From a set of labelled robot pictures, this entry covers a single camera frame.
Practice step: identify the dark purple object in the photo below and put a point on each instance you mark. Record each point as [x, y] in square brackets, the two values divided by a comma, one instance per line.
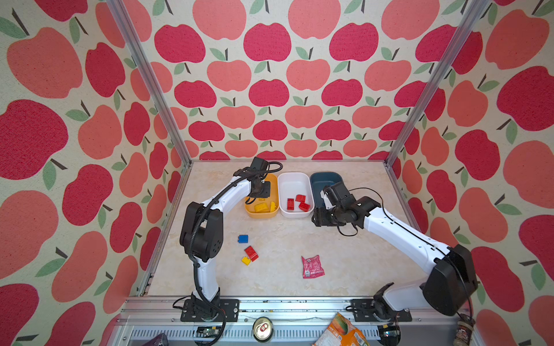
[159, 340]

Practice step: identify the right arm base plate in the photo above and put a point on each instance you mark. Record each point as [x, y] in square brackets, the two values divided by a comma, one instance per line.
[372, 310]

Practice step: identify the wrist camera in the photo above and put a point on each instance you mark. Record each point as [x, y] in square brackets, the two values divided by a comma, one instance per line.
[337, 195]
[258, 164]

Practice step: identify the yellow plastic bin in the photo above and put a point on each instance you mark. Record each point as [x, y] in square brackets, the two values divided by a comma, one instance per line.
[250, 208]

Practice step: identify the dark teal plastic bin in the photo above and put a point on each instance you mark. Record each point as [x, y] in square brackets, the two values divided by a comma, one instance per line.
[318, 181]

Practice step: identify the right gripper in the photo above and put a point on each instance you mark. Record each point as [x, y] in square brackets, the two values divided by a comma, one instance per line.
[318, 217]

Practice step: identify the pink snack packet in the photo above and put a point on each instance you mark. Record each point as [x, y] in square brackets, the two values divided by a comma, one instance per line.
[312, 267]

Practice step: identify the small blue lego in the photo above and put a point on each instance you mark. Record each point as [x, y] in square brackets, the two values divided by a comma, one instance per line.
[243, 239]

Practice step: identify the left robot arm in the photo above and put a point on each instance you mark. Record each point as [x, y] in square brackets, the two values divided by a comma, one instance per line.
[202, 233]

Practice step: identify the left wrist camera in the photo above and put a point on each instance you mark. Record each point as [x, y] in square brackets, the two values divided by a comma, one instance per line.
[258, 164]

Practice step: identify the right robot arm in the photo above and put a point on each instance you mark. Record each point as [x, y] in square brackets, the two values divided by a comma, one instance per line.
[450, 273]

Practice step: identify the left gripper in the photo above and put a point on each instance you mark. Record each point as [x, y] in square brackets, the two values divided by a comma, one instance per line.
[266, 193]

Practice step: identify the left aluminium post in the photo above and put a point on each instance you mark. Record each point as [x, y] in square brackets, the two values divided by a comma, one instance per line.
[130, 35]

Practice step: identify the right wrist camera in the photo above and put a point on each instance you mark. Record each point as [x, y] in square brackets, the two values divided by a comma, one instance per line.
[337, 195]

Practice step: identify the right aluminium post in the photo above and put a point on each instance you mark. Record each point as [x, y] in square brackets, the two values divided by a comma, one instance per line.
[472, 15]

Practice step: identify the aluminium post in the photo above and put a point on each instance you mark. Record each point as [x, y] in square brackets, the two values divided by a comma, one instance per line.
[472, 15]
[130, 35]

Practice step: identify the soda can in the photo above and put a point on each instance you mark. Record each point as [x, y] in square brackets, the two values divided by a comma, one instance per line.
[263, 329]

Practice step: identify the white plastic bin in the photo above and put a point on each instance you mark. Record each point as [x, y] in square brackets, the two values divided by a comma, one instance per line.
[291, 184]

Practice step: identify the orange snack bag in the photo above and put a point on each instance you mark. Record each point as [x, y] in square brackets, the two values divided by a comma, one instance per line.
[341, 332]

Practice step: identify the green circuit board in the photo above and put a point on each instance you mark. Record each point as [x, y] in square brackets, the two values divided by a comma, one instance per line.
[207, 332]

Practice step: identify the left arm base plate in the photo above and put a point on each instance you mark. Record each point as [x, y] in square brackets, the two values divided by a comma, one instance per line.
[196, 310]

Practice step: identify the small yellow lego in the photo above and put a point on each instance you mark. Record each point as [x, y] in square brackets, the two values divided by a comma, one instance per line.
[246, 260]

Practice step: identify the red long lego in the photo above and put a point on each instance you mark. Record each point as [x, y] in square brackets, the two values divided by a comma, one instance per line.
[290, 204]

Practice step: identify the aluminium front rail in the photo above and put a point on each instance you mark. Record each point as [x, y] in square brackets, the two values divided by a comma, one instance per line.
[296, 320]

